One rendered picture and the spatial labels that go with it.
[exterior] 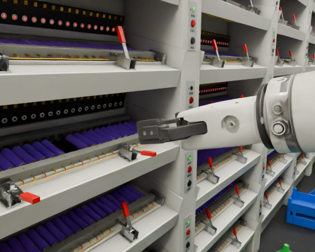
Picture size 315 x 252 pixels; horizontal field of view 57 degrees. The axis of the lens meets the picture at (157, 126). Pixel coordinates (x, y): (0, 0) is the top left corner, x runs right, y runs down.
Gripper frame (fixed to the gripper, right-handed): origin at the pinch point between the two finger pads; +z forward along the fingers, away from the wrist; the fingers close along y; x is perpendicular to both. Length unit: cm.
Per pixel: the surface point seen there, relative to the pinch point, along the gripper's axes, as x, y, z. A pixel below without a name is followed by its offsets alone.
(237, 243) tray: -65, 81, 33
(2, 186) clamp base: -5.0, -15.2, 21.2
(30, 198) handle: -6.5, -14.9, 13.8
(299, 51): 21, 170, 16
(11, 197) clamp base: -6.6, -15.2, 18.9
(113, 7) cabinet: 31, 26, 31
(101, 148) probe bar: -4.0, 6.6, 23.0
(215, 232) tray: -47, 56, 28
